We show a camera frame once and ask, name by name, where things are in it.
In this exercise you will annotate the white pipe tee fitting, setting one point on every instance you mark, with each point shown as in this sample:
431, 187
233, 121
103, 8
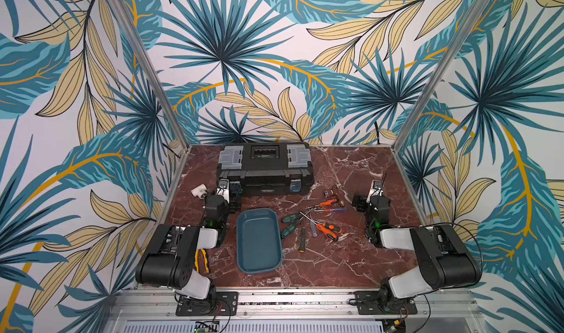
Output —
200, 191

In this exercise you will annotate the teal rectangular storage tray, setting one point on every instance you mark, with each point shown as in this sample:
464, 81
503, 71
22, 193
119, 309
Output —
258, 241

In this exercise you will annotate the black plastic toolbox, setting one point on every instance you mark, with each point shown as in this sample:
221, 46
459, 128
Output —
266, 169

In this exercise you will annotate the large orange black screwdriver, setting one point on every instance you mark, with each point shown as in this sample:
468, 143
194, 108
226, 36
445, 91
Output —
331, 231

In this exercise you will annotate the yellow black pliers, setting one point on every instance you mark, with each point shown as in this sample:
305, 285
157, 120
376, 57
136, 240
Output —
202, 261

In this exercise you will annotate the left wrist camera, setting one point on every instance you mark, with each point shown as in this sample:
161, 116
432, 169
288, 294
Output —
223, 184

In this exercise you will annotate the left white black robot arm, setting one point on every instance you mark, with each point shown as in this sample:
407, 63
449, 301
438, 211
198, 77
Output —
171, 257

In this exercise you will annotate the black slim screwdriver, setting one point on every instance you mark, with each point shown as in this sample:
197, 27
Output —
302, 241

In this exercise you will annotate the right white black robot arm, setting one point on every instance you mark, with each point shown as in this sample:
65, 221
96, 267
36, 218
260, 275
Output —
443, 260

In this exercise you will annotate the aluminium front rail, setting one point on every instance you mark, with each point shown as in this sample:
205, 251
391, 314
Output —
294, 309

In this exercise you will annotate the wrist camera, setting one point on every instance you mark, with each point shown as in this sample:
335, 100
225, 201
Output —
377, 186
223, 184

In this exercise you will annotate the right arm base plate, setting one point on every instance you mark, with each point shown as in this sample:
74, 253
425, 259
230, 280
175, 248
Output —
380, 303

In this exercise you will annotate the green black screwdriver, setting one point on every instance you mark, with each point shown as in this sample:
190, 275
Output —
292, 218
286, 232

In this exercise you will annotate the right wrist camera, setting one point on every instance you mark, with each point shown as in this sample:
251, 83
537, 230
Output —
377, 186

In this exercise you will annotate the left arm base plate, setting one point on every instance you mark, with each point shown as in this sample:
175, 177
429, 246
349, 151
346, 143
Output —
221, 304

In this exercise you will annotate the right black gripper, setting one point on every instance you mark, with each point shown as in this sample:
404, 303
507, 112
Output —
360, 201

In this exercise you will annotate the red brass pipe fitting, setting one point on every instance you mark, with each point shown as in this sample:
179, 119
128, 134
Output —
333, 193

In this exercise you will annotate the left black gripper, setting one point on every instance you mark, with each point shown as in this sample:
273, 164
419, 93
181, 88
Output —
234, 204

